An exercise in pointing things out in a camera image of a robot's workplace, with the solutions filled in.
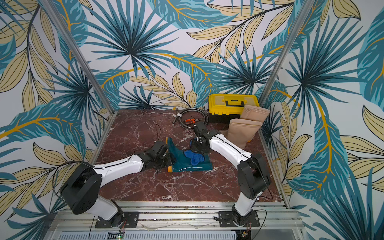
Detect blue grey cloth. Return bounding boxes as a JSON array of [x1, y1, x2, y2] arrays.
[[184, 150, 205, 166]]

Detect teal rubber boot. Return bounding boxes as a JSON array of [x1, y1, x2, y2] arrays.
[[166, 137, 213, 173]]

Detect beige boot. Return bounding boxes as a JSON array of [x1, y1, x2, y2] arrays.
[[221, 119, 263, 149], [240, 105, 271, 123]]

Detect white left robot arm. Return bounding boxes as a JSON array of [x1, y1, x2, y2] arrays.
[[60, 141, 176, 228]]

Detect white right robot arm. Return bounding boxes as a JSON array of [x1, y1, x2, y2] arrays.
[[190, 122, 271, 228]]

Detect yellow black toolbox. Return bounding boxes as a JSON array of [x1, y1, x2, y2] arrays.
[[208, 94, 260, 124]]

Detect red handled pliers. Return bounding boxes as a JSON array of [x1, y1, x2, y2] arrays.
[[184, 119, 199, 126]]

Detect coiled black cable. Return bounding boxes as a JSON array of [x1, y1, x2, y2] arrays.
[[172, 107, 210, 130]]

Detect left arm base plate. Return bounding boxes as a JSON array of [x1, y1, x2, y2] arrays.
[[95, 212, 139, 229]]

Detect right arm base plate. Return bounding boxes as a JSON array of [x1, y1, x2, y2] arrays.
[[214, 211, 261, 228]]

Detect right aluminium frame post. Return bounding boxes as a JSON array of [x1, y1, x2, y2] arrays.
[[259, 0, 315, 107]]

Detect aluminium frame post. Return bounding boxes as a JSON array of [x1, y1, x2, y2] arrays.
[[41, 0, 115, 115], [259, 0, 315, 107]]

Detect aluminium front rail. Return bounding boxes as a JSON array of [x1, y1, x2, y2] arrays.
[[45, 202, 310, 240]]

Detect left aluminium frame post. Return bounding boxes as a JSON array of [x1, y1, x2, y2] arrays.
[[41, 0, 115, 115]]

